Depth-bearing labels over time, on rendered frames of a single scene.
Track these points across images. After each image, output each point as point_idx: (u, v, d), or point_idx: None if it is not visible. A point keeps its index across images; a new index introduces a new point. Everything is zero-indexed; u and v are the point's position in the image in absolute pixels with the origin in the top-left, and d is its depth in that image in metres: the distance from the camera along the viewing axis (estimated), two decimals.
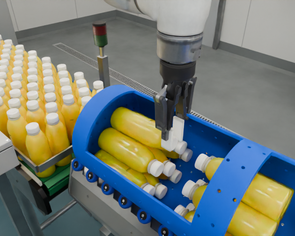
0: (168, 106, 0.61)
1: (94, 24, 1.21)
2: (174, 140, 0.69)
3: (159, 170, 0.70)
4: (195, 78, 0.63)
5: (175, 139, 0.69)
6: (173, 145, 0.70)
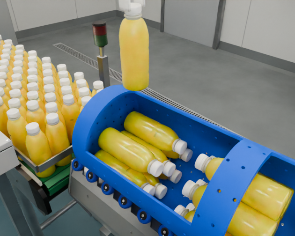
0: None
1: (94, 24, 1.21)
2: None
3: (159, 170, 0.70)
4: None
5: (131, 3, 0.61)
6: (133, 5, 0.60)
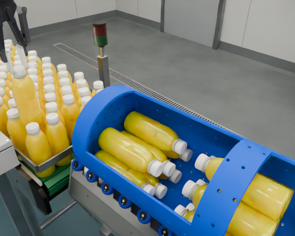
0: None
1: (94, 24, 1.21)
2: (17, 66, 0.82)
3: (159, 170, 0.70)
4: (24, 8, 0.75)
5: (18, 66, 0.83)
6: (18, 68, 0.82)
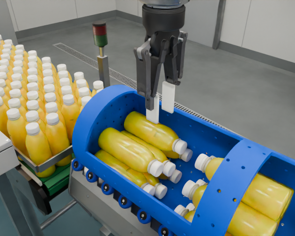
0: (152, 66, 0.51)
1: (94, 24, 1.21)
2: (30, 112, 0.92)
3: (159, 170, 0.70)
4: (186, 34, 0.54)
5: (32, 111, 0.92)
6: (32, 114, 0.91)
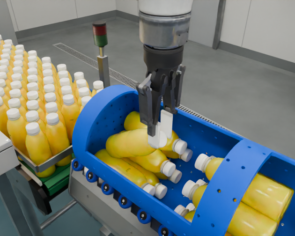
0: (153, 98, 0.55)
1: (94, 24, 1.21)
2: (30, 112, 0.92)
3: (160, 138, 0.63)
4: (184, 68, 0.57)
5: (32, 111, 0.92)
6: (32, 114, 0.91)
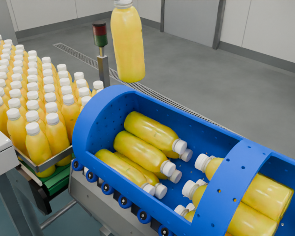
0: None
1: (94, 24, 1.21)
2: (30, 112, 0.92)
3: None
4: None
5: (32, 111, 0.92)
6: (32, 114, 0.91)
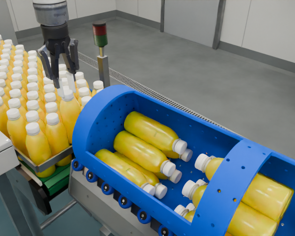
0: (53, 60, 0.83)
1: (94, 24, 1.21)
2: (30, 112, 0.92)
3: (66, 92, 0.91)
4: (76, 41, 0.85)
5: (32, 111, 0.92)
6: (32, 114, 0.91)
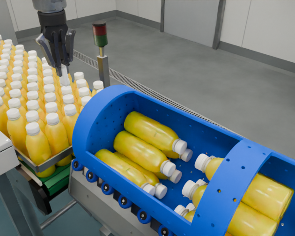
0: (52, 48, 0.81)
1: (94, 24, 1.21)
2: (30, 112, 0.92)
3: (69, 106, 0.95)
4: (74, 31, 0.83)
5: (32, 111, 0.92)
6: (32, 114, 0.91)
